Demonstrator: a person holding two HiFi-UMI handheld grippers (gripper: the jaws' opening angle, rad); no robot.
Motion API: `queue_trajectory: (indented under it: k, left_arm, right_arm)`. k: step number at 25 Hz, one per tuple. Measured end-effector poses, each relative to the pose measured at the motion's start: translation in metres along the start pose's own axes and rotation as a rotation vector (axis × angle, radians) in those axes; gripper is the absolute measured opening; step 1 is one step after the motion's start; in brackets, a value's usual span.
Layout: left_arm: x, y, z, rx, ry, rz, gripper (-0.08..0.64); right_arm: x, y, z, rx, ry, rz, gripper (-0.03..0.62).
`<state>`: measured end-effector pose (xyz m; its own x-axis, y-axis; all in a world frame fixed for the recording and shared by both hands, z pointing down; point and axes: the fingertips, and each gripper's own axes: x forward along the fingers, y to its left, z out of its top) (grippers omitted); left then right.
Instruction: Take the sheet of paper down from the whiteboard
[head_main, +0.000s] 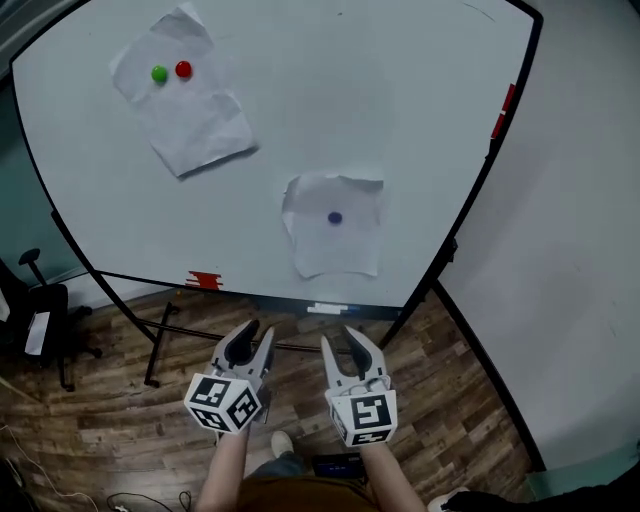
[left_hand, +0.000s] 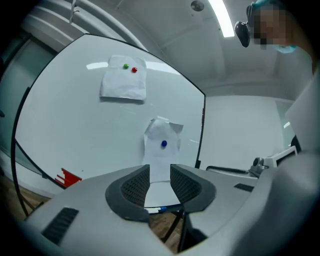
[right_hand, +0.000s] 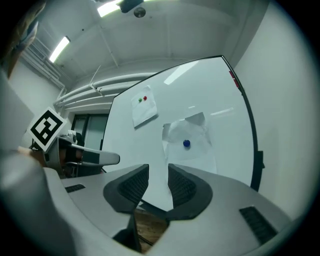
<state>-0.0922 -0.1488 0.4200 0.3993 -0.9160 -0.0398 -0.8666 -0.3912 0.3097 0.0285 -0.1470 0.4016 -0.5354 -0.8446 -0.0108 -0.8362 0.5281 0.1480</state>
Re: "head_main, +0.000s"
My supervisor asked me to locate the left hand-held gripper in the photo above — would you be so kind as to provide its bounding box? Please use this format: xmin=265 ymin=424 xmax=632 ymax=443
xmin=183 ymin=319 xmax=277 ymax=434

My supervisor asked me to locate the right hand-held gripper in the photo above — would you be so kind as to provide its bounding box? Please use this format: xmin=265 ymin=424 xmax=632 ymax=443
xmin=319 ymin=325 xmax=399 ymax=449

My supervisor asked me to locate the small torn white paper sheet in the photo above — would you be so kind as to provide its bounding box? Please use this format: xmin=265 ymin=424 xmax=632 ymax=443
xmin=281 ymin=172 xmax=385 ymax=280

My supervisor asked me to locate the large white paper sheet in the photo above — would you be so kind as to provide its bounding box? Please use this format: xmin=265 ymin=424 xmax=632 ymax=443
xmin=108 ymin=2 xmax=260 ymax=179

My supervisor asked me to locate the black-framed whiteboard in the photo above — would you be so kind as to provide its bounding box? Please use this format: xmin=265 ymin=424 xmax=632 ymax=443
xmin=9 ymin=0 xmax=545 ymax=322

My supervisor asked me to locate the person's right forearm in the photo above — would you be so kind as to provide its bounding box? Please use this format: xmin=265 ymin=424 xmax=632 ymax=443
xmin=357 ymin=441 xmax=428 ymax=512

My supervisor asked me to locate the person's left forearm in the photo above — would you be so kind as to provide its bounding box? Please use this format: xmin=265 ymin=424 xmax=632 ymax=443
xmin=193 ymin=428 xmax=252 ymax=512

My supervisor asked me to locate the white eraser with markers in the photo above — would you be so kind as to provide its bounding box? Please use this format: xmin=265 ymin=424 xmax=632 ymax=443
xmin=306 ymin=301 xmax=360 ymax=316

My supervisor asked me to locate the person's white shoe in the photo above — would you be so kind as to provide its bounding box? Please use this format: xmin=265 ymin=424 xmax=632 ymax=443
xmin=269 ymin=430 xmax=295 ymax=459
xmin=426 ymin=486 xmax=471 ymax=512

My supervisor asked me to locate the black box with blue lights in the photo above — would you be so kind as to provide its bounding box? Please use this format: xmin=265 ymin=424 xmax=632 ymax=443
xmin=311 ymin=452 xmax=365 ymax=480

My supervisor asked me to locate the person's blue jeans leg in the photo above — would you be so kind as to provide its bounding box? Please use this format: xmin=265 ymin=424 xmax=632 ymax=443
xmin=248 ymin=451 xmax=306 ymax=482

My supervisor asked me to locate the person's brown shirt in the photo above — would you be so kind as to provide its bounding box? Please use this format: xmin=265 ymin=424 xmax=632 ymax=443
xmin=238 ymin=473 xmax=382 ymax=512

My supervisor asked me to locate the black office chair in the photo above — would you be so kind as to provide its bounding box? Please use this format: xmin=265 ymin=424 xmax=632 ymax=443
xmin=0 ymin=247 xmax=104 ymax=393

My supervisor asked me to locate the white paper on chair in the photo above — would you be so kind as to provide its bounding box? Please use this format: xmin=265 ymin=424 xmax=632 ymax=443
xmin=23 ymin=311 xmax=52 ymax=355

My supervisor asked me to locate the black cable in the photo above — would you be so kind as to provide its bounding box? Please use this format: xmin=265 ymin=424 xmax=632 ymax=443
xmin=105 ymin=489 xmax=194 ymax=512

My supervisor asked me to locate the thin white cable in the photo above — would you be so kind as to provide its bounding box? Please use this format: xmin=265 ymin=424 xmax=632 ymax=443
xmin=0 ymin=423 xmax=101 ymax=512

